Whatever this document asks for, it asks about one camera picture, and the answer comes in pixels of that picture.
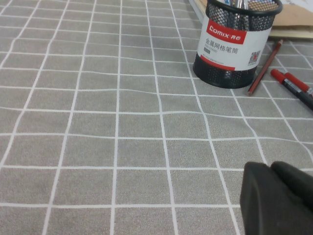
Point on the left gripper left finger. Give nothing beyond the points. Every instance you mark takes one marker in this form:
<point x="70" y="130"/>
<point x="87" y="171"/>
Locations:
<point x="264" y="208"/>

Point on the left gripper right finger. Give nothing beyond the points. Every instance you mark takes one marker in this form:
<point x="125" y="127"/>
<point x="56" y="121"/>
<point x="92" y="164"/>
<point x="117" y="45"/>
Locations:
<point x="298" y="186"/>

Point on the black marker with red cap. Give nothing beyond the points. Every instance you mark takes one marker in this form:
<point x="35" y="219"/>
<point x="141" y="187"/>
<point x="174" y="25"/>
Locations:
<point x="291" y="82"/>

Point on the black mesh pen holder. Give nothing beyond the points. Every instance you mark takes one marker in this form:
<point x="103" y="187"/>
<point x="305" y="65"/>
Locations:
<point x="227" y="49"/>

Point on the red pencil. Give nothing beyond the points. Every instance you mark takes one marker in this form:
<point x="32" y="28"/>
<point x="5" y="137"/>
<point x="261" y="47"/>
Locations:
<point x="264" y="69"/>

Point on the brown kraft notebook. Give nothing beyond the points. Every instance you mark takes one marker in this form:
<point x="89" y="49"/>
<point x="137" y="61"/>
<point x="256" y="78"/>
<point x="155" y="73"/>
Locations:
<point x="293" y="20"/>

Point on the grey white-grid tablecloth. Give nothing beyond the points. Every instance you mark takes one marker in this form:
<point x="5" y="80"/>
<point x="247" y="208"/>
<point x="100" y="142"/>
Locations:
<point x="97" y="134"/>

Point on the white printed book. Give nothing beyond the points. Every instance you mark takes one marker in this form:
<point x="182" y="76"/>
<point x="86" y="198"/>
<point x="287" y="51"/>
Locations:
<point x="302" y="2"/>

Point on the grey marker with black cap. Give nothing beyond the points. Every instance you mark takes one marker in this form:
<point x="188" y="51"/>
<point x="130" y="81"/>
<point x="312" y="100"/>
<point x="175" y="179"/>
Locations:
<point x="239" y="3"/>

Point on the white marker with blue print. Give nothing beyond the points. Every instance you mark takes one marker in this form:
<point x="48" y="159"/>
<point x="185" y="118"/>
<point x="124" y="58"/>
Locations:
<point x="227" y="2"/>

